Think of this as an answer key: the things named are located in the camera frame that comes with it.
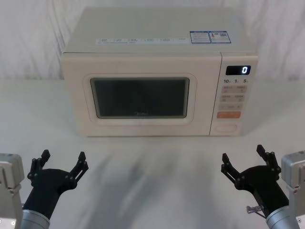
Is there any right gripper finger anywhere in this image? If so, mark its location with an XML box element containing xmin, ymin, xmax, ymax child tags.
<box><xmin>256</xmin><ymin>144</ymin><xmax>282</xmax><ymax>180</ymax></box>
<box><xmin>221</xmin><ymin>153</ymin><xmax>246</xmax><ymax>191</ymax></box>

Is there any white table cloth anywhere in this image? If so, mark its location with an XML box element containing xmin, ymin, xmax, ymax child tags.
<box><xmin>0</xmin><ymin>77</ymin><xmax>305</xmax><ymax>229</ymax></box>

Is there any cream microwave oven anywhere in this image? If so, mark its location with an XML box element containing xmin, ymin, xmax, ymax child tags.
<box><xmin>60</xmin><ymin>6</ymin><xmax>260</xmax><ymax>138</ymax></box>

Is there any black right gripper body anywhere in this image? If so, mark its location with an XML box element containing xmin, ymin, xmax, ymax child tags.
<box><xmin>237</xmin><ymin>166</ymin><xmax>291</xmax><ymax>217</ymax></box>

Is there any white curtain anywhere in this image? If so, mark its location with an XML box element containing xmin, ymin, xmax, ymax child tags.
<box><xmin>0</xmin><ymin>0</ymin><xmax>305</xmax><ymax>83</ymax></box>

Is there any thin cable with silver plug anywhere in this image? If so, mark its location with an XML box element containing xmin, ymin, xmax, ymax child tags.
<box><xmin>246</xmin><ymin>205</ymin><xmax>269</xmax><ymax>219</ymax></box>

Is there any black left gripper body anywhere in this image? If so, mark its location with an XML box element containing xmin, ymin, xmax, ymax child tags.
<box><xmin>22</xmin><ymin>168</ymin><xmax>77</xmax><ymax>220</ymax></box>

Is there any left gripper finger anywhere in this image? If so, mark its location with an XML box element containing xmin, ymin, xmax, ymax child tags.
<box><xmin>66</xmin><ymin>151</ymin><xmax>89</xmax><ymax>190</ymax></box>
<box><xmin>27</xmin><ymin>149</ymin><xmax>51</xmax><ymax>186</ymax></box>

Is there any oven control panel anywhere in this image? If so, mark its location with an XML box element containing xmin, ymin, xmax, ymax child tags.
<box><xmin>209</xmin><ymin>52</ymin><xmax>260</xmax><ymax>137</ymax></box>

